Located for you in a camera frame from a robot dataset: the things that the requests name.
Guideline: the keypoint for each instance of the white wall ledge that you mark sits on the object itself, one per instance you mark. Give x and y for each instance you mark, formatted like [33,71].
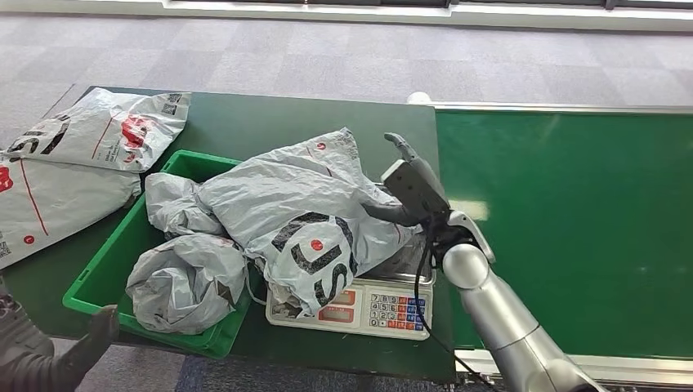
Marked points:
[487,15]

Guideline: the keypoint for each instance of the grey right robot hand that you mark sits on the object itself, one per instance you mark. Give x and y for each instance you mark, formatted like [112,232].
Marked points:
[417,189]

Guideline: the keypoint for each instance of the flat grey courier bag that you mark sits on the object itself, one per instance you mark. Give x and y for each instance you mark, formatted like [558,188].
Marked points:
[59,200]
[97,130]

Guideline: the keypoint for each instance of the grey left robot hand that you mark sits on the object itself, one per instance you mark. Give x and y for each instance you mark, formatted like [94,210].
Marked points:
[32,362]

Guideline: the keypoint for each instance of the green plastic bin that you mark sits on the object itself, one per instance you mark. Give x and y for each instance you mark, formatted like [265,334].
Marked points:
[103,276]

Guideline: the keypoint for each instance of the grey courier bag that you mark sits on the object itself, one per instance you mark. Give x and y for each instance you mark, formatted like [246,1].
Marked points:
[59,200]
[97,130]
[173,203]
[292,200]
[184,281]

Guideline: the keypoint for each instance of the green conveyor belt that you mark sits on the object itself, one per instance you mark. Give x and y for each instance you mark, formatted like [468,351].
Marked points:
[595,189]

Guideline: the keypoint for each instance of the white round knob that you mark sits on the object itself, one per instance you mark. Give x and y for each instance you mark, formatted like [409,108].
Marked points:
[418,98]

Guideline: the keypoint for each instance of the crumpled grey courier bag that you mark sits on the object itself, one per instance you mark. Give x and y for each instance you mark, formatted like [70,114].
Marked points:
[184,281]
[173,203]

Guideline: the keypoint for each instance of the white electronic scale, steel tray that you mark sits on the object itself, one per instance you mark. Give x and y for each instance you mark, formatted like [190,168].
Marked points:
[395,311]

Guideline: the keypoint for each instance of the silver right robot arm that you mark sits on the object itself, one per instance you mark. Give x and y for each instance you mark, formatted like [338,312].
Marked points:
[503,319]

